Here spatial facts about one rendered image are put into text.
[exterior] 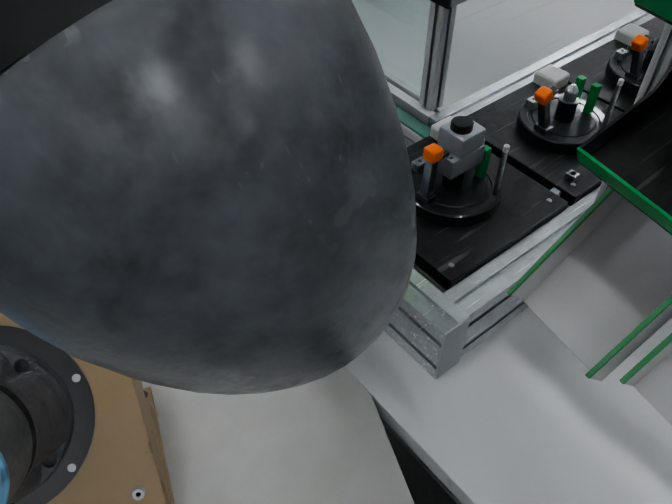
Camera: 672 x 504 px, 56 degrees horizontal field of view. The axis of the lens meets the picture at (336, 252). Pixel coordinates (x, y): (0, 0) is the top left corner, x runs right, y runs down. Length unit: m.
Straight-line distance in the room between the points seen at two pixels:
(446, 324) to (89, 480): 0.43
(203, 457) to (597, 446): 0.48
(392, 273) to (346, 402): 0.67
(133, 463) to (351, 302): 0.57
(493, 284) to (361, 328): 0.67
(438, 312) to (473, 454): 0.17
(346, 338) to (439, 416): 0.67
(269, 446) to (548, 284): 0.39
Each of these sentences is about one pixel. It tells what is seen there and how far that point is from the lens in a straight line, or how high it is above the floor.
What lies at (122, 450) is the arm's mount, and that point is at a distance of 0.70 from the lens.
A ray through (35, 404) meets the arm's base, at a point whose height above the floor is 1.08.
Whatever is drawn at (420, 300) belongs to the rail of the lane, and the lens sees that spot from 0.80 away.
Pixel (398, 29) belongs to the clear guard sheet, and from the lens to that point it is 1.13.
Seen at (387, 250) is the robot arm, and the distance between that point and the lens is 0.15.
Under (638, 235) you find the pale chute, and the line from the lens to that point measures 0.77.
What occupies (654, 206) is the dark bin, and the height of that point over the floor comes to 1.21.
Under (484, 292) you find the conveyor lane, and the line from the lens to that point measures 0.83.
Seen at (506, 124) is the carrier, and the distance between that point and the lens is 1.09.
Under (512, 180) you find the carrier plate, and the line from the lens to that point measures 0.98.
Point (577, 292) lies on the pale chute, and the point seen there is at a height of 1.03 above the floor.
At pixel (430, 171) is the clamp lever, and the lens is 0.85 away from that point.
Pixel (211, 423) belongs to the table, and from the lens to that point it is 0.83.
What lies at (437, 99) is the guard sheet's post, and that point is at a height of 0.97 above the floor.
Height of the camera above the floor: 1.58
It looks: 47 degrees down
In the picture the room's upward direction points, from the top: straight up
